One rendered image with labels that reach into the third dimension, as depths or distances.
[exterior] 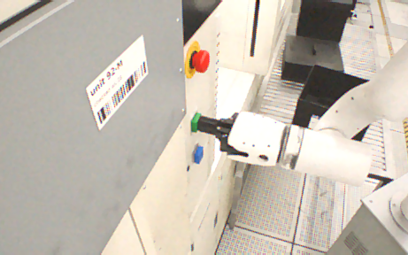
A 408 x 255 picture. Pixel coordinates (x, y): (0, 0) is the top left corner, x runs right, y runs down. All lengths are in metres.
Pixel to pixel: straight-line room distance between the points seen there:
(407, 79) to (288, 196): 1.57
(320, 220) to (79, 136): 1.80
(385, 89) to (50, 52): 0.47
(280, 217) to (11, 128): 1.79
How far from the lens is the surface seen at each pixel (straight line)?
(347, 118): 0.66
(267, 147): 0.57
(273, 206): 1.95
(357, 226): 1.26
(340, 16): 1.94
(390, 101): 0.54
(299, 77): 1.56
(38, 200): 0.27
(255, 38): 1.29
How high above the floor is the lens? 1.64
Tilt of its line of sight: 44 degrees down
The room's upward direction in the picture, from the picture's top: straight up
